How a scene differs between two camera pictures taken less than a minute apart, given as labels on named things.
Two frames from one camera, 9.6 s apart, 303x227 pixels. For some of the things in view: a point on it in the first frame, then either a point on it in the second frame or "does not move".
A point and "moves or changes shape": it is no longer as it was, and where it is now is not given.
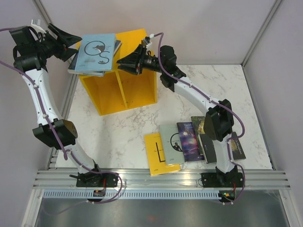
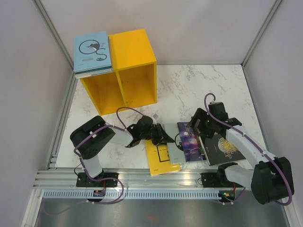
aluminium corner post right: x=276 y=5 does not move
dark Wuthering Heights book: x=71 y=69 moves or changes shape
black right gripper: x=129 y=63 → x=200 y=114
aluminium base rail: x=276 y=178 does not move
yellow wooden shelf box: x=117 y=91 does not move
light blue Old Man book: x=96 y=52 moves or changes shape
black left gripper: x=68 y=39 → x=162 y=137
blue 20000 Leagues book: x=117 y=44 → x=93 y=70
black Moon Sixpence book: x=208 y=149 does not move
